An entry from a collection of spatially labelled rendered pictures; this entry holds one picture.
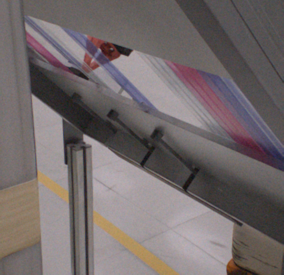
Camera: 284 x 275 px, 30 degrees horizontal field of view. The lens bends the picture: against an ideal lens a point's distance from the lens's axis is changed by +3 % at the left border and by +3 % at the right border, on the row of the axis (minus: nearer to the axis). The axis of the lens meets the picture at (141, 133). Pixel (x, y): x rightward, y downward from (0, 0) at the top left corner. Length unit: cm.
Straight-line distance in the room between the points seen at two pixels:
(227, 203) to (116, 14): 44
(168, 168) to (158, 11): 54
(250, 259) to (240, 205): 83
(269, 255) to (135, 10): 124
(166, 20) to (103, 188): 194
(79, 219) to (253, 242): 60
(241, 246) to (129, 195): 75
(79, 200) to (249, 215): 48
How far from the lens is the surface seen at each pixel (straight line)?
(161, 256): 187
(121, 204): 216
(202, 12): 22
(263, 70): 25
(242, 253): 161
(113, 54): 106
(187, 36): 37
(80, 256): 122
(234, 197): 80
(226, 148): 60
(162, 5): 36
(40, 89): 98
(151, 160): 91
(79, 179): 112
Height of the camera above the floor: 109
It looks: 22 degrees down
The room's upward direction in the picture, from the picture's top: 1 degrees clockwise
